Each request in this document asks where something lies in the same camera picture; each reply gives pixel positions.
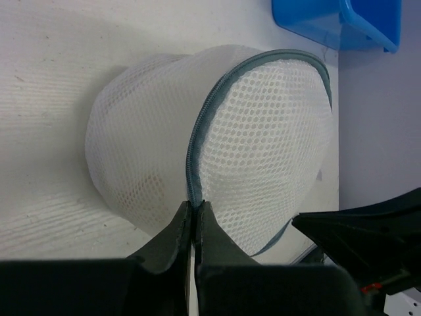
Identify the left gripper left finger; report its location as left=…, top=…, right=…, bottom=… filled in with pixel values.
left=1, top=201, right=192, bottom=315

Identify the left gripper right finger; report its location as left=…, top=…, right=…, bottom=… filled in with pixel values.
left=195, top=202, right=368, bottom=315

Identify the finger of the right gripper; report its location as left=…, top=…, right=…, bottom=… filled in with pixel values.
left=292, top=188, right=420, bottom=295

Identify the white mesh laundry bag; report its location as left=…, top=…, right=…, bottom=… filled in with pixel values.
left=84, top=45, right=334, bottom=256

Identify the blue plastic bin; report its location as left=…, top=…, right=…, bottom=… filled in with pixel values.
left=271, top=0, right=402, bottom=53

